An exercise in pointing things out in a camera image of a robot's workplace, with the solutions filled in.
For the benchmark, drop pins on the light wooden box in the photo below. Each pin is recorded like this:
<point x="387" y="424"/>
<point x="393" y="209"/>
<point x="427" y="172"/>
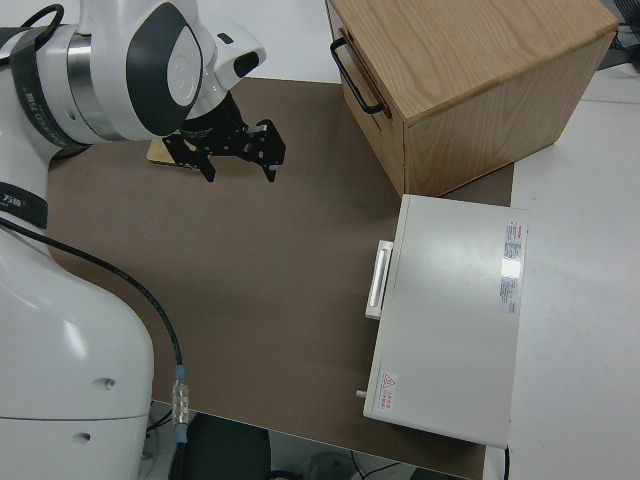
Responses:
<point x="475" y="75"/>

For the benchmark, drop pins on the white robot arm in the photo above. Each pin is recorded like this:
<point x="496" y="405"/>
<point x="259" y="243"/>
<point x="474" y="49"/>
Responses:
<point x="75" y="350"/>

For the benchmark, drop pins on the black rounded object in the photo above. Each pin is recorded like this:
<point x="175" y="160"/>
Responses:
<point x="220" y="450"/>

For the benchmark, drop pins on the brown table mat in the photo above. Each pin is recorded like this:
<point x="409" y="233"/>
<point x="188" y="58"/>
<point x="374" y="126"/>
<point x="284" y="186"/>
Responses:
<point x="250" y="275"/>

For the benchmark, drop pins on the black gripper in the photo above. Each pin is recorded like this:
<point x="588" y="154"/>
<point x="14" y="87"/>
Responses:
<point x="225" y="140"/>

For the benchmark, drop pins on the white toaster oven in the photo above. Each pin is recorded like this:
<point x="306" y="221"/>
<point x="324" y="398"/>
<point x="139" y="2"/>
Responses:
<point x="450" y="325"/>

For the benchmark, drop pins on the wooden mug rack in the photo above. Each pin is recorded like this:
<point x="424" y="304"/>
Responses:
<point x="157" y="152"/>

